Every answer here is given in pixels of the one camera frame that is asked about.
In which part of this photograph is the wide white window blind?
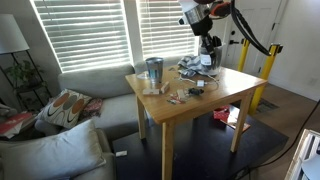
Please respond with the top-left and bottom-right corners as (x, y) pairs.
(29, 0), (133, 74)

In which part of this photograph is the black floor cable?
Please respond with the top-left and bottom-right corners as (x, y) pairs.
(229, 99), (320, 178)

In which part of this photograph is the grey sofa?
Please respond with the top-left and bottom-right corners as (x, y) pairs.
(0, 63), (151, 180)

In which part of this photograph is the narrow white window blind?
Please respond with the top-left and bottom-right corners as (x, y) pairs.
(135, 0), (199, 61)

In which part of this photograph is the floor vent grille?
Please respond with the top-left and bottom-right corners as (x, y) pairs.
(254, 98), (280, 114)

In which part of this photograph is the clear round lid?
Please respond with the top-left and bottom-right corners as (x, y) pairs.
(136, 71), (151, 80)

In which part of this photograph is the small black object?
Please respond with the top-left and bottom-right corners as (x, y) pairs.
(187, 87), (205, 97)

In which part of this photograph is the white lamp shade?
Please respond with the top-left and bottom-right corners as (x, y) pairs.
(0, 13), (30, 55)

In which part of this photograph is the patterned oval print pillow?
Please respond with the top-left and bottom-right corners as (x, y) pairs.
(36, 88), (93, 129)

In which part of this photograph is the red magazine stack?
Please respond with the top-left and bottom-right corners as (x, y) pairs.
(0, 111), (34, 139)

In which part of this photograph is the silver blue tumbler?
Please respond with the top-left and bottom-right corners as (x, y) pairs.
(145, 56), (165, 84)

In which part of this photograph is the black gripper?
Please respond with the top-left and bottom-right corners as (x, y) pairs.
(199, 33), (222, 70)

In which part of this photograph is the red patterned cushion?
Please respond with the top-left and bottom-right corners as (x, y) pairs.
(81, 97), (104, 118)

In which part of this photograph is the small wooden block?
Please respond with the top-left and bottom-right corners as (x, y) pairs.
(160, 81), (171, 94)
(176, 88), (188, 101)
(142, 87), (160, 96)

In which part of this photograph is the striped grey cloth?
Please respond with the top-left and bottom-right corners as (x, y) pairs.
(177, 55), (209, 78)

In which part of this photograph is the white door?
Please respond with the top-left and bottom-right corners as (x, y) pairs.
(221, 0), (284, 76)

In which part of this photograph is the red woven basket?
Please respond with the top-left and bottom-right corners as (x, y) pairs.
(213, 105), (232, 122)

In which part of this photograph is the white charger cable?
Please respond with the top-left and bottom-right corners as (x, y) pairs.
(173, 73), (221, 89)

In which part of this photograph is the yellow post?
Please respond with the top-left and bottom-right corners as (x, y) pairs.
(237, 38), (251, 73)
(248, 43), (284, 116)

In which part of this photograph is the black metal shelf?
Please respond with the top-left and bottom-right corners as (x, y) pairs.
(0, 49), (53, 111)

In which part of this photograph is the thick black cable bundle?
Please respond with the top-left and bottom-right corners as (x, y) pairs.
(229, 0), (272, 57)

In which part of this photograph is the white shelf unit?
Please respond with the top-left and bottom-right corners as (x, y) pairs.
(284, 129), (320, 180)

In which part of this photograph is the light wooden table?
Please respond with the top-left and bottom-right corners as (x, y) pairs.
(124, 64), (269, 180)

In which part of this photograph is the clear plastic cup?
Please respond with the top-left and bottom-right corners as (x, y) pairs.
(198, 44), (224, 77)

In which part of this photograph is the green house plant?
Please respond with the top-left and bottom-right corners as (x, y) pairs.
(4, 59), (44, 84)

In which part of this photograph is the plain grey pillow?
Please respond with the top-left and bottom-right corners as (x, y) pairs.
(0, 119), (107, 180)

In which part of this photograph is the small red item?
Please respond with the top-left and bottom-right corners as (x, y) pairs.
(166, 94), (183, 105)

